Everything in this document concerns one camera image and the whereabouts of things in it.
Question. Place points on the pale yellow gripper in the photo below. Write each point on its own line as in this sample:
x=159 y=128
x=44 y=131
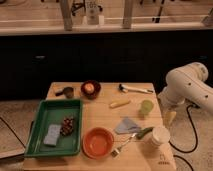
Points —
x=169 y=117

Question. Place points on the yellow banana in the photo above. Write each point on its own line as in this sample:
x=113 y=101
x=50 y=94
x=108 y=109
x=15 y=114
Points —
x=119 y=103

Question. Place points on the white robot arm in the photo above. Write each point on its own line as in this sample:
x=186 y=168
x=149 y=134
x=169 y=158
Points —
x=186 y=82

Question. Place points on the red bowl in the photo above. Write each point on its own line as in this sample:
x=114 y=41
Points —
x=97 y=143

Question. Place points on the dark maroon bowl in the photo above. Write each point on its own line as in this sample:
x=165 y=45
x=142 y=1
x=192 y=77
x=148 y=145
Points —
x=97 y=88

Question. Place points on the white lidded cup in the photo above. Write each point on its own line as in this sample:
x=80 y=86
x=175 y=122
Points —
x=159 y=136

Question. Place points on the green plastic cup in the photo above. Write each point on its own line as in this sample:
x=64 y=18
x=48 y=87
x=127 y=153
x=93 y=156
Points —
x=145 y=108

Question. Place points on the grey blue cloth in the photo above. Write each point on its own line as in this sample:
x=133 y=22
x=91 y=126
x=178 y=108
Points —
x=127 y=126

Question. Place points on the orange fruit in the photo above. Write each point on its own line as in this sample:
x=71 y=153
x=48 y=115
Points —
x=89 y=88

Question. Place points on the brown pine cone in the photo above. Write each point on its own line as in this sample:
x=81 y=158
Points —
x=67 y=126

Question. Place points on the green plastic tray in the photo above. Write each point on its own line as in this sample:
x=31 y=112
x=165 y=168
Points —
x=53 y=112

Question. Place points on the blue sponge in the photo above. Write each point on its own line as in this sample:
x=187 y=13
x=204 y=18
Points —
x=52 y=135

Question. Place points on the wooden table post right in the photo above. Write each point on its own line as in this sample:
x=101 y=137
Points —
x=127 y=15

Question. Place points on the wooden table post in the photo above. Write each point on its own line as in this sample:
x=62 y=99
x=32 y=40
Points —
x=127 y=15
x=66 y=14

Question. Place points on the wooden table post left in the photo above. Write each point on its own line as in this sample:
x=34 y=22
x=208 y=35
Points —
x=66 y=14

